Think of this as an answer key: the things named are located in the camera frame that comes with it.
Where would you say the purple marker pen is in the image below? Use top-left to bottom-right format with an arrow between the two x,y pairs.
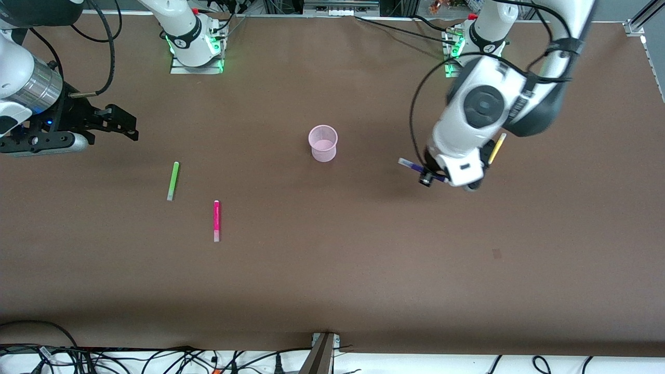
398,157 -> 448,183

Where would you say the pink mesh pen holder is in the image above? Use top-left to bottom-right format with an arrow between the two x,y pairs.
308,125 -> 339,163

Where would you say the yellow marker pen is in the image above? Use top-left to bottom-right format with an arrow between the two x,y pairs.
488,133 -> 508,165

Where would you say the green marker pen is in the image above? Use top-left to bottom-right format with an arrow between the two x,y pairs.
166,162 -> 180,202

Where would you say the grey metal rack shelf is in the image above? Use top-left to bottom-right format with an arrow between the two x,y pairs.
303,0 -> 381,17

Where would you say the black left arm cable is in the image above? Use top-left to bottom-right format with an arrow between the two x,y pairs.
409,0 -> 575,168

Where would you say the black cable on table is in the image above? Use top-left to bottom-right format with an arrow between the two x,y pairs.
353,15 -> 459,46

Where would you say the aluminium frame profile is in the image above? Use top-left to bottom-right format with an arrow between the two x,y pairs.
623,0 -> 665,104

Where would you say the aluminium bracket at table edge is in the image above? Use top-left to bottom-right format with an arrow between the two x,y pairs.
300,332 -> 341,374

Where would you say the black looped floor cable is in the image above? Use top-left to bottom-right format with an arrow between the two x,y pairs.
0,319 -> 79,350

